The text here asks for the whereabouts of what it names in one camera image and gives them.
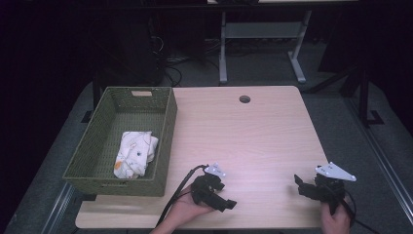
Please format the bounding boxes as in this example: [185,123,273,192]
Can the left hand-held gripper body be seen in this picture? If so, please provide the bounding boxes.
[190,163,228,207]

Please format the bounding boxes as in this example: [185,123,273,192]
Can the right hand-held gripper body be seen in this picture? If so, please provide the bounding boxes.
[313,161,357,216]

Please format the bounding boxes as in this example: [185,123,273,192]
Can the white patterned cloth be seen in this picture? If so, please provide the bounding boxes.
[113,131,160,180]

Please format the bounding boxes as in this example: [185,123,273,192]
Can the green woven basket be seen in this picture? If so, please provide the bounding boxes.
[62,86,178,198]

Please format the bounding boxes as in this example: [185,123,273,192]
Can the person's left hand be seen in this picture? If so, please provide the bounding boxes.
[163,185,215,230]

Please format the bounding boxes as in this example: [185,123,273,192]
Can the person's right hand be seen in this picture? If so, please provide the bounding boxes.
[319,197,353,234]

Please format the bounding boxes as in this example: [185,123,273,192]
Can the black metal stand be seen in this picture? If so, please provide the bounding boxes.
[355,62,385,129]

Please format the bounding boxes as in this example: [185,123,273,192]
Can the dark cabinet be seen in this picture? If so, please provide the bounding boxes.
[95,13,166,87]

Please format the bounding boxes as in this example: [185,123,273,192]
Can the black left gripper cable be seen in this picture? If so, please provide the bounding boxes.
[155,164,209,228]

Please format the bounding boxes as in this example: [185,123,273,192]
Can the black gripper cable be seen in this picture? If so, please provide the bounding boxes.
[155,164,209,228]
[337,190,382,234]

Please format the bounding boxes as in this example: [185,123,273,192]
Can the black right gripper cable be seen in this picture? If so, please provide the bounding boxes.
[337,190,382,234]

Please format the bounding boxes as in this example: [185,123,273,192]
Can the metal floor rail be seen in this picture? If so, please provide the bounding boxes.
[40,181,76,234]
[345,97,413,217]

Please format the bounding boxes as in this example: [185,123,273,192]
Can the black floor cables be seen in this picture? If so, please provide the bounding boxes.
[164,55,191,88]

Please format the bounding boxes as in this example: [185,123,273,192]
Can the grey metal desk frame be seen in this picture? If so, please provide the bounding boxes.
[218,10,314,85]

